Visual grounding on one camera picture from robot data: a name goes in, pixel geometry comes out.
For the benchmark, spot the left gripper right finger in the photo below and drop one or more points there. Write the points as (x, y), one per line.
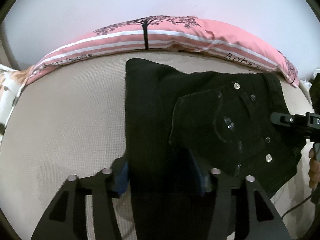
(241, 202)

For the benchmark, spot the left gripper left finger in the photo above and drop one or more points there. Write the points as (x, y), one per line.
(65, 216)

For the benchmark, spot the black pants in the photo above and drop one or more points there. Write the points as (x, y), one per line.
(172, 117)

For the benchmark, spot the person right hand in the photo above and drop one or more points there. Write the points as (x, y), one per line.
(314, 174)

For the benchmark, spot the beige satin quilt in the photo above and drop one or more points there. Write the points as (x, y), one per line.
(297, 188)

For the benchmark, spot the beige textured bed sheet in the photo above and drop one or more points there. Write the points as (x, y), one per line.
(72, 121)

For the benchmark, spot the pink striped tree pillow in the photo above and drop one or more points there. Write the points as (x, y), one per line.
(171, 33)

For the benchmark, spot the white floral pillow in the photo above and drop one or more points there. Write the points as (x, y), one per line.
(12, 83)

